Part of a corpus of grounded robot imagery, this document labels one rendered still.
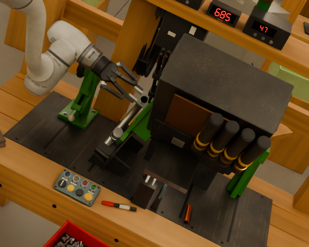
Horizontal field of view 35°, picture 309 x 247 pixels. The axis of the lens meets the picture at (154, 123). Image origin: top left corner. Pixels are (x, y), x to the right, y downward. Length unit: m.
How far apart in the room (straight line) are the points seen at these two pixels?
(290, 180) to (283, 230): 2.04
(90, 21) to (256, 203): 1.07
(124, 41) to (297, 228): 1.09
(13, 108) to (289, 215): 1.28
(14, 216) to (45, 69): 1.29
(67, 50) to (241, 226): 0.96
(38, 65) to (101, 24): 0.55
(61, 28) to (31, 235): 1.35
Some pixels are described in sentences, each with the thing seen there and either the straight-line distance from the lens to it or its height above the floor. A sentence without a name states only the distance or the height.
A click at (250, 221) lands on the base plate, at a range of 2.05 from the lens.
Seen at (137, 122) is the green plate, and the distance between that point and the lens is 1.76.
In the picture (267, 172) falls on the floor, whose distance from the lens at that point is 4.09.
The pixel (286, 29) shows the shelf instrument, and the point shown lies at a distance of 1.84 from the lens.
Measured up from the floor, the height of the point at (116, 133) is 1.08.
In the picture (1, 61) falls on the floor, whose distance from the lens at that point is 4.08.
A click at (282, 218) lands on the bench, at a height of 0.88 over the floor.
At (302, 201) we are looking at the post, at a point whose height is 0.93.
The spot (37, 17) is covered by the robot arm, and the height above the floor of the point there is 1.47.
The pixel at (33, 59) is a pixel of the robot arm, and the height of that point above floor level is 1.29.
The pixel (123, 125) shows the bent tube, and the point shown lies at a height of 1.05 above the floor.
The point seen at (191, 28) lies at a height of 1.48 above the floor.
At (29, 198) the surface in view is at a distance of 1.85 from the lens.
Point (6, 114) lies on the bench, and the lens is 2.08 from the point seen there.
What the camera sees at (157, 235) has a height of 0.90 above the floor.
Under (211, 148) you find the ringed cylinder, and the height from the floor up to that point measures 1.33.
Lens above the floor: 2.14
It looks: 33 degrees down
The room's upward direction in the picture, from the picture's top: 24 degrees clockwise
